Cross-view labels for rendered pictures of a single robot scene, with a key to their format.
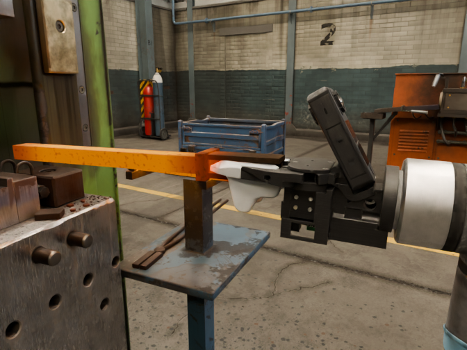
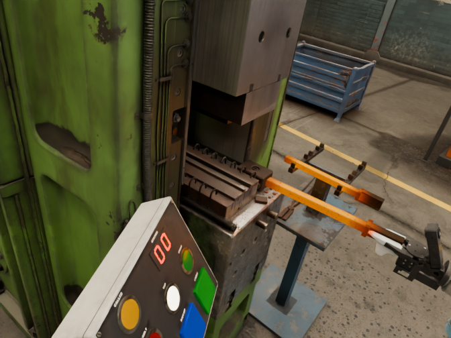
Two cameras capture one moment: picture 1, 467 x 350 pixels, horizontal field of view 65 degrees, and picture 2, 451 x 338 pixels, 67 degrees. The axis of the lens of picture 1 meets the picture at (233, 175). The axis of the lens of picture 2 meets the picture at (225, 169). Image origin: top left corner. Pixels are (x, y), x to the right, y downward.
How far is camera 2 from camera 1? 0.71 m
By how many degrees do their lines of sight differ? 20
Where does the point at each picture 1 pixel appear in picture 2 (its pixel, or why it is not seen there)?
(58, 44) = not seen: hidden behind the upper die
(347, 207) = (425, 270)
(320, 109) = (429, 237)
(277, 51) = not seen: outside the picture
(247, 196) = (383, 251)
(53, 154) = (288, 193)
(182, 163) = (356, 225)
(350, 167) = (433, 260)
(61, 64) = not seen: hidden behind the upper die
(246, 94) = (340, 11)
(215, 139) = (307, 70)
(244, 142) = (333, 79)
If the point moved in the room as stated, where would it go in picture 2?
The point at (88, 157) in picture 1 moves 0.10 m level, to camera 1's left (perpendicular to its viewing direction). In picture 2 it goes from (307, 202) to (276, 194)
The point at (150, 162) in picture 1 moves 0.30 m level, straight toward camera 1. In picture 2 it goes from (339, 218) to (376, 308)
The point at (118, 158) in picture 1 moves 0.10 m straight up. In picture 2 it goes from (323, 209) to (333, 182)
